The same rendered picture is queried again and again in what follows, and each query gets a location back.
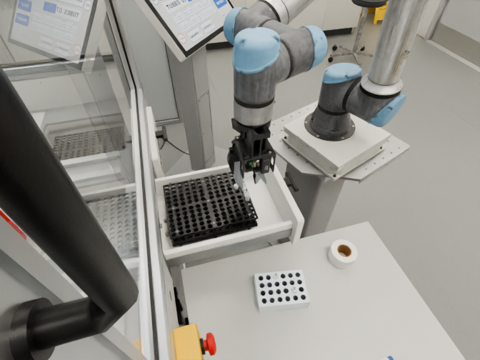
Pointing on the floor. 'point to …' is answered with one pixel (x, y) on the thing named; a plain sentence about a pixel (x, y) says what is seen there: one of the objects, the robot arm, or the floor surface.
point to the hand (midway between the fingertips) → (247, 179)
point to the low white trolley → (316, 305)
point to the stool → (358, 32)
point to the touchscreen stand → (196, 116)
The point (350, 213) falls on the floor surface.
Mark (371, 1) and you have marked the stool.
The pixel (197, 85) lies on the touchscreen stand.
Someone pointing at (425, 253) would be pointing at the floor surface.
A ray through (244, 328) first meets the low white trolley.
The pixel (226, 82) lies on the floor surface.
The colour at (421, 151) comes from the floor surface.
